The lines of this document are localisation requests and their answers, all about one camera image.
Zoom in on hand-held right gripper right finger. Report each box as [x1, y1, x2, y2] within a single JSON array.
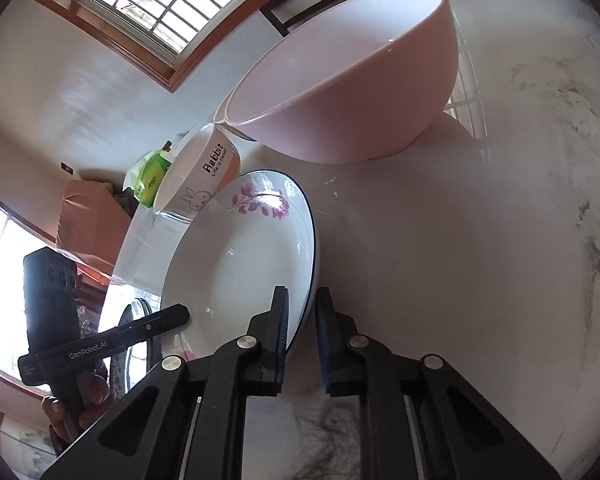
[[314, 287, 566, 480]]

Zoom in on person's left hand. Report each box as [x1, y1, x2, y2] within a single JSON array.
[[41, 360, 113, 456]]

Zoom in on wooden framed window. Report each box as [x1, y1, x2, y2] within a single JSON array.
[[27, 0, 281, 93], [0, 187, 56, 401]]

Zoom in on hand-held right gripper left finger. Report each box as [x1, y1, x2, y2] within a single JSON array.
[[40, 286, 291, 480]]

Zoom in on dark blue patterned plate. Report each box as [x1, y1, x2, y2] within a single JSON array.
[[116, 297, 162, 396]]

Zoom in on green tissue pack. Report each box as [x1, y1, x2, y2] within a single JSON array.
[[125, 142, 178, 208]]

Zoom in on white rabbit print bowl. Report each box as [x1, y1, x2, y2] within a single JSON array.
[[152, 127, 241, 223]]

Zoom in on white rose print plate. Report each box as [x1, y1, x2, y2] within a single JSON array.
[[161, 170, 322, 361]]

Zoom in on dark wooden chair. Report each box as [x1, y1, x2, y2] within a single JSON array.
[[259, 0, 356, 37]]

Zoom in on brown cardboard box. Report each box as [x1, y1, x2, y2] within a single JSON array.
[[55, 180, 133, 266]]

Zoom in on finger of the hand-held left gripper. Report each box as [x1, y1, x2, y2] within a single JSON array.
[[122, 304, 191, 348]]

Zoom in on pink bowl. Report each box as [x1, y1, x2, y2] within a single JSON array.
[[214, 0, 460, 163]]

